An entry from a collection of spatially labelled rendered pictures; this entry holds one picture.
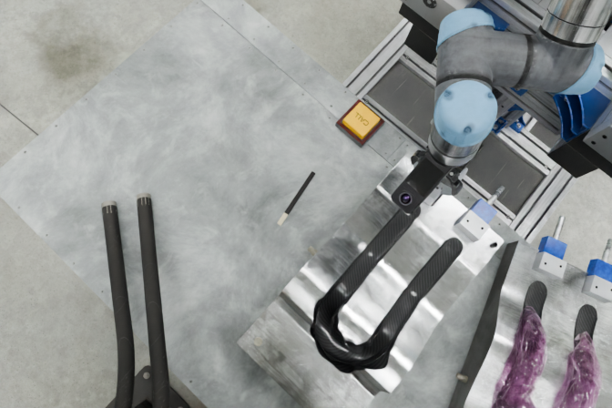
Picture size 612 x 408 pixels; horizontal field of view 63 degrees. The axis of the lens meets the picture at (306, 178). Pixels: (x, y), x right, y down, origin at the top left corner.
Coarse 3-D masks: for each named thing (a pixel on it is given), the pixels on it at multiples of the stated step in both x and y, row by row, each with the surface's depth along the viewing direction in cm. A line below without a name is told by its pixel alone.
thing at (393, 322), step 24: (408, 216) 100; (384, 240) 99; (456, 240) 99; (360, 264) 97; (432, 264) 98; (336, 288) 92; (408, 288) 97; (432, 288) 97; (336, 312) 89; (408, 312) 94; (312, 336) 93; (336, 336) 88; (384, 336) 91; (336, 360) 92; (360, 360) 93; (384, 360) 87
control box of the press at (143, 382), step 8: (144, 368) 171; (136, 376) 170; (144, 376) 169; (136, 384) 170; (144, 384) 170; (136, 392) 169; (144, 392) 169; (112, 400) 168; (136, 400) 168; (144, 400) 167; (176, 400) 169
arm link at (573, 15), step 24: (552, 0) 65; (576, 0) 61; (600, 0) 60; (552, 24) 65; (576, 24) 63; (600, 24) 63; (528, 48) 67; (552, 48) 66; (576, 48) 65; (600, 48) 67; (528, 72) 67; (552, 72) 67; (576, 72) 67; (600, 72) 67
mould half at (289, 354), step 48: (384, 192) 101; (336, 240) 97; (432, 240) 99; (480, 240) 99; (288, 288) 90; (384, 288) 95; (288, 336) 95; (288, 384) 93; (336, 384) 94; (384, 384) 87
